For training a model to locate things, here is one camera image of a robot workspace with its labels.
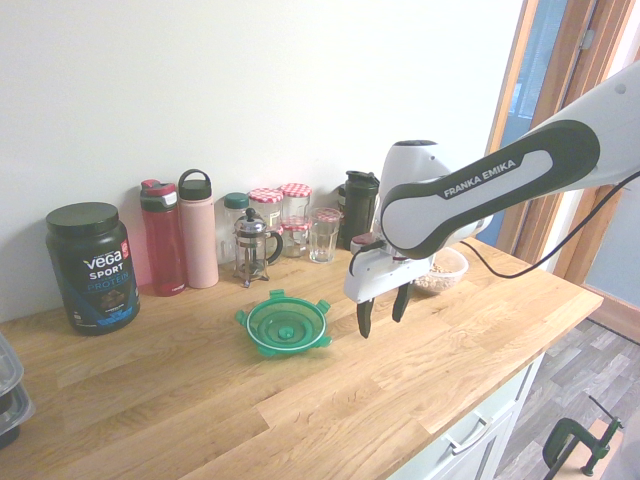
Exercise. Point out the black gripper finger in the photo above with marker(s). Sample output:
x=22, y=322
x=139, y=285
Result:
x=401, y=305
x=365, y=320

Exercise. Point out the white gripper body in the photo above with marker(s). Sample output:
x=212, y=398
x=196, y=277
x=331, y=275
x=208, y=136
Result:
x=380, y=277

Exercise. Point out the green round container lid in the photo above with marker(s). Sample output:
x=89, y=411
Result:
x=285, y=320

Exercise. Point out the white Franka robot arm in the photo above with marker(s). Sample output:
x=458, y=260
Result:
x=500, y=185

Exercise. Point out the clear plastic food container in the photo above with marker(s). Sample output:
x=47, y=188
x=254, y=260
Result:
x=445, y=274

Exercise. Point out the small jar red checked lid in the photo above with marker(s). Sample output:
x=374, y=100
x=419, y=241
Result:
x=295, y=240

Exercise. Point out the glass jar red checked lid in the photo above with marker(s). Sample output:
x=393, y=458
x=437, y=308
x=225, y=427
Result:
x=266, y=210
x=296, y=200

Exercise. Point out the clear jar with green lid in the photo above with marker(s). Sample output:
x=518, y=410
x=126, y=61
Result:
x=232, y=210

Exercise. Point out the clear drinking glass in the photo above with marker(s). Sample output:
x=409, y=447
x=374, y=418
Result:
x=324, y=240

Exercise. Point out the dark green shaker bottle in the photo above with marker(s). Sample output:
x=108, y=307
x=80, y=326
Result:
x=357, y=210

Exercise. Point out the glass French press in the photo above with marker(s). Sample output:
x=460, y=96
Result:
x=252, y=250

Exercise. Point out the pale green cabinet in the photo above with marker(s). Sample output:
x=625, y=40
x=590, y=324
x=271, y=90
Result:
x=480, y=450

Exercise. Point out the pink bottle with black cap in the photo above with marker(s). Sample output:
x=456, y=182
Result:
x=199, y=240

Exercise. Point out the green metal clamp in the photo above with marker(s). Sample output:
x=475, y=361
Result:
x=565, y=437

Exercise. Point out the red water bottle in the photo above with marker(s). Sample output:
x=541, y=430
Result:
x=165, y=245

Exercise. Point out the blue door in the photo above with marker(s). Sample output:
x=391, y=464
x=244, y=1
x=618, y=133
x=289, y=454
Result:
x=525, y=100

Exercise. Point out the black Vega protein tub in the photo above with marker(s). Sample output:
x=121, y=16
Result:
x=95, y=270

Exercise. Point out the silver door hinge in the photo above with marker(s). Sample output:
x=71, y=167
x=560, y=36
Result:
x=586, y=39

